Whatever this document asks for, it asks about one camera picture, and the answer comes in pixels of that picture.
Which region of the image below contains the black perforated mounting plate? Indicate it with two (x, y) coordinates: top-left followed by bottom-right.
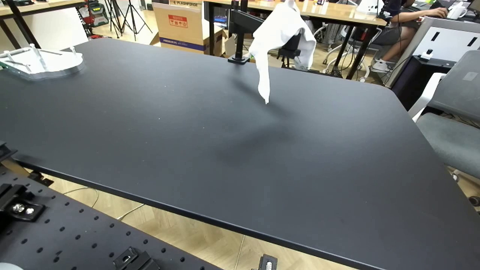
(0, 163), (223, 270)

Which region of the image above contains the seated person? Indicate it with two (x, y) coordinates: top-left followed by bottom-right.
(371, 0), (451, 75)

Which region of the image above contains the black bolted bracket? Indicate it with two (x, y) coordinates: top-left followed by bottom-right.
(0, 183), (49, 222)

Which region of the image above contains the black office chair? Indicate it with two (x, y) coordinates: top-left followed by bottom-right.
(277, 30), (305, 69)

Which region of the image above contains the grey office chair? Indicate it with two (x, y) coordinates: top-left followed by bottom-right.
(407, 49), (480, 180)

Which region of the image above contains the cardboard box with red print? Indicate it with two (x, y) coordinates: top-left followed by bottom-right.
(152, 0), (229, 55)

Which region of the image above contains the white cloth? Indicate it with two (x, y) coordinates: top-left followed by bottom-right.
(248, 0), (319, 106)

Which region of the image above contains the black tripod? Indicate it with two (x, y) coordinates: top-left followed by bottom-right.
(107, 0), (154, 42)

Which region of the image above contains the long wooden desk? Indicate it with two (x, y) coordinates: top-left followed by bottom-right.
(205, 0), (391, 28)

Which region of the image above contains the grey slotted computer case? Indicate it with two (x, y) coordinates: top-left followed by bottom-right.
(383, 16), (480, 93)

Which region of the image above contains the white board panel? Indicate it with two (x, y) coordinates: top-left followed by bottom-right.
(22, 6), (91, 51)

